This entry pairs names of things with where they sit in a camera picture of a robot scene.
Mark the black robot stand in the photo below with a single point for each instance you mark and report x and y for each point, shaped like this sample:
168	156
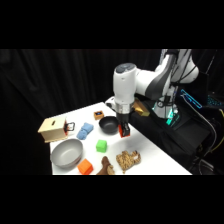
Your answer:
166	138

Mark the green cube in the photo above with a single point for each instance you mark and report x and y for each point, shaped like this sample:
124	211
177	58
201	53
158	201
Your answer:
101	146

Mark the black curtain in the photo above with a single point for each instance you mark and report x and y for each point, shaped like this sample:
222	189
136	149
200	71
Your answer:
50	83

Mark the orange cube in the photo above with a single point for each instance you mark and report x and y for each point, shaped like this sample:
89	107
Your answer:
85	166

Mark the wooden block with blue dot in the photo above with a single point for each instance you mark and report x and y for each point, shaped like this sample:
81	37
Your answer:
98	115

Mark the red cube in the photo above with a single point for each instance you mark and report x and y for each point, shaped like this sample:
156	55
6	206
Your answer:
120	131

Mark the black device with blue light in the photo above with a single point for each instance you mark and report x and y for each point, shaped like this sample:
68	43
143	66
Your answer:
191	98

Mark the brown plush toy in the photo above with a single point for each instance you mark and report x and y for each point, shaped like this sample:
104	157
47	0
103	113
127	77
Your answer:
106	167

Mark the gray bowl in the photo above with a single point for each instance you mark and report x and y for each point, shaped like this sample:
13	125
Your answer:
66	153

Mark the black bowl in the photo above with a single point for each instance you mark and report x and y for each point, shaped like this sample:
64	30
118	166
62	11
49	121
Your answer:
107	125

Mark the yellow wooden wedge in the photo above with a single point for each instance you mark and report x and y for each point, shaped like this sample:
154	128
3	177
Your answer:
142	109

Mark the light wooden box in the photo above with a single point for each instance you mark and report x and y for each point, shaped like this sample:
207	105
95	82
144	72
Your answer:
53	129

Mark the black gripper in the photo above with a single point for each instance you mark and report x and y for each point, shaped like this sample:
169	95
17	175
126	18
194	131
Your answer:
123	118

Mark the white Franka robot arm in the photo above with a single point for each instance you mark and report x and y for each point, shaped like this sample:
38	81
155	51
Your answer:
125	86

